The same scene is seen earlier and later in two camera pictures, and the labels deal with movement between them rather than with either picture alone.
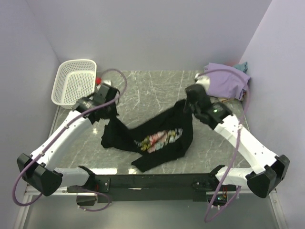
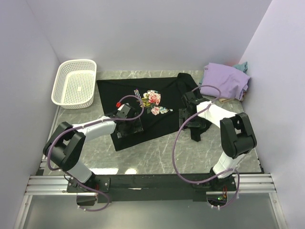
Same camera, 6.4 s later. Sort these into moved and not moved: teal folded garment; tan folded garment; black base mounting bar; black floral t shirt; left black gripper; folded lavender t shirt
Moved: left black gripper; black floral t shirt
Not moved: black base mounting bar; tan folded garment; folded lavender t shirt; teal folded garment
